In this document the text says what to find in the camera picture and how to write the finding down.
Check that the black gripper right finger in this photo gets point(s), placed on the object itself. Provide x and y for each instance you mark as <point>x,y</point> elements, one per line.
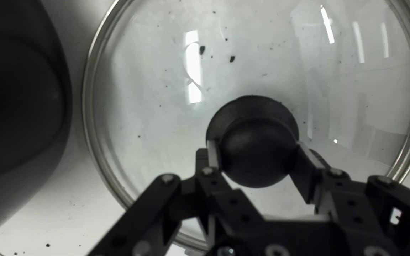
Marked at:
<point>395,208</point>

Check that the glass pot lid black knob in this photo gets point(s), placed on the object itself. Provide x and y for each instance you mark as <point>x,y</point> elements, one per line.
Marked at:
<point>263,58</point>

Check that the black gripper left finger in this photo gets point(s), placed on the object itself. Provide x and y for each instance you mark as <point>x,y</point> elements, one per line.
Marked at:
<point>167,204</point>

